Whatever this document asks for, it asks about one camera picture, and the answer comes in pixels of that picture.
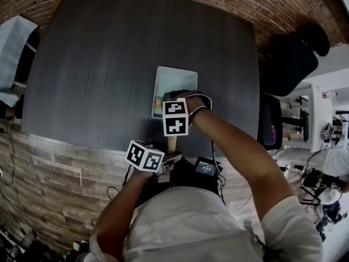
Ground black floor cable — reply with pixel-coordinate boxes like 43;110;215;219
0;128;16;187

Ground yellow sponge cloth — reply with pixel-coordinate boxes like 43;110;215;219
153;96;164;116

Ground person's right hand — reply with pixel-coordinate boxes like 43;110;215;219
186;96;210;117

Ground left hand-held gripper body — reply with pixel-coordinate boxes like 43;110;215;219
124;140;167;177

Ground person's black trousers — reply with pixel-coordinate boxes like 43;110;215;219
135;157;222;203

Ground person's right forearm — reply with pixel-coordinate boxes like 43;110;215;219
189;109;297;221

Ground black device cable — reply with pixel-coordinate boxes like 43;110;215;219
210;139;229;212

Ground person's left forearm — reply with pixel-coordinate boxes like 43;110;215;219
94;170;159;253

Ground black office chair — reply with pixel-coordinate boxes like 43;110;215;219
257;23;332;151

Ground light blue rectangular pan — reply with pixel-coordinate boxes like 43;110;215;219
152;65;198;155

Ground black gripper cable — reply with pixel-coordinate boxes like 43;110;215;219
106;164;130;201

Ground person's white shirt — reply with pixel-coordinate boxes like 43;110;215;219
81;186;324;262

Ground white desk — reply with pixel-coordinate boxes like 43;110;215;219
280;83;349;154

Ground pale cloth covered table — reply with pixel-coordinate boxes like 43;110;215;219
0;14;39;108

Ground black screen device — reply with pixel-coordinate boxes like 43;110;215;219
194;157;219;177

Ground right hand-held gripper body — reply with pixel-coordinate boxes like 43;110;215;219
162;90;212;138

